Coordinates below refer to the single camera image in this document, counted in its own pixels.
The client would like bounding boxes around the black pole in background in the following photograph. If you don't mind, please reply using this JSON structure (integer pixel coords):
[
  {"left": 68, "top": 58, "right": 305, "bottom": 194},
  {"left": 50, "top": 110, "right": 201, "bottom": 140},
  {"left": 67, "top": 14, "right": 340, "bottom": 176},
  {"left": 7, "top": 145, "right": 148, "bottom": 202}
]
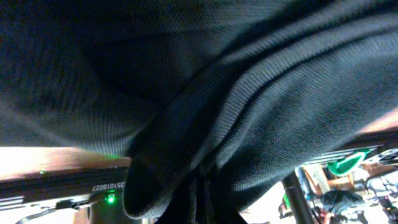
[{"left": 282, "top": 172, "right": 315, "bottom": 224}]

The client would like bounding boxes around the black t-shirt with white logo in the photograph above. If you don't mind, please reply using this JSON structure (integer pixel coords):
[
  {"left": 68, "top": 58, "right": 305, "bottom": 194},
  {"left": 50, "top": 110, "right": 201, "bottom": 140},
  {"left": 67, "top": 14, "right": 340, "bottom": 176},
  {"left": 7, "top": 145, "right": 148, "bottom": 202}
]
[{"left": 1, "top": 0, "right": 397, "bottom": 223}]

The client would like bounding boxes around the wooden furniture in background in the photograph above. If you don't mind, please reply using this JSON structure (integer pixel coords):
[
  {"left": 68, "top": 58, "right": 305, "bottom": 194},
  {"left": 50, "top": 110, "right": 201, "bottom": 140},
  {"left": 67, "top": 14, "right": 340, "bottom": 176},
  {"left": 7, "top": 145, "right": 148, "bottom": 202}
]
[{"left": 303, "top": 162, "right": 398, "bottom": 194}]

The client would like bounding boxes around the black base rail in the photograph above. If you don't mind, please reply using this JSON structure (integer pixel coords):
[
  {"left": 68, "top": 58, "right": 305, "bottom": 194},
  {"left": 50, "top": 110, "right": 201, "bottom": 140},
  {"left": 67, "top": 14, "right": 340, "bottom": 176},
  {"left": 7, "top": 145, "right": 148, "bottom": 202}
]
[{"left": 1, "top": 167, "right": 127, "bottom": 211}]

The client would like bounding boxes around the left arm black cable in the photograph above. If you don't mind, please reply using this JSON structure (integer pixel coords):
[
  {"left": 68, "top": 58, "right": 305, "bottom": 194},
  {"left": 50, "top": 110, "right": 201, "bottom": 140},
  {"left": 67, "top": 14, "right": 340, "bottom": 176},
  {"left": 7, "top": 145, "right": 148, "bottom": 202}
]
[{"left": 15, "top": 198, "right": 94, "bottom": 224}]

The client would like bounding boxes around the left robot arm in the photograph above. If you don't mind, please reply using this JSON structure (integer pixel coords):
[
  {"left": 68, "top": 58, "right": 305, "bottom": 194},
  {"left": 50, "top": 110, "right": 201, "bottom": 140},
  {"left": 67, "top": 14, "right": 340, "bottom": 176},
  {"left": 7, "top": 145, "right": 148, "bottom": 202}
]
[{"left": 89, "top": 190, "right": 142, "bottom": 224}]

